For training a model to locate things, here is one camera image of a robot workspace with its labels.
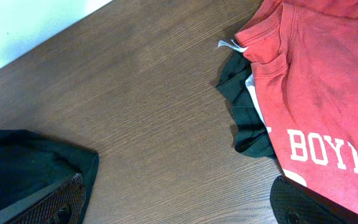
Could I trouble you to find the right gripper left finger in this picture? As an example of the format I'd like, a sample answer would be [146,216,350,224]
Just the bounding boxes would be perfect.
[0,173,86,224]

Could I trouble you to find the red printed t-shirt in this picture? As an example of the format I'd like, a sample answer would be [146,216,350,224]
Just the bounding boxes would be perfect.
[229,0,358,214]

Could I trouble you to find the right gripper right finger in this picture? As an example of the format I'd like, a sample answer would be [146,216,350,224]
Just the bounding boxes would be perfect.
[270,175,358,224]

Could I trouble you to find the black shorts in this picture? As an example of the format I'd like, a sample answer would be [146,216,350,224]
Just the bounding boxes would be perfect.
[0,129,99,223]

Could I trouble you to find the dark garment under red shirt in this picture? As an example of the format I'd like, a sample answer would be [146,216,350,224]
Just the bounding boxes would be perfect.
[216,52,276,159]

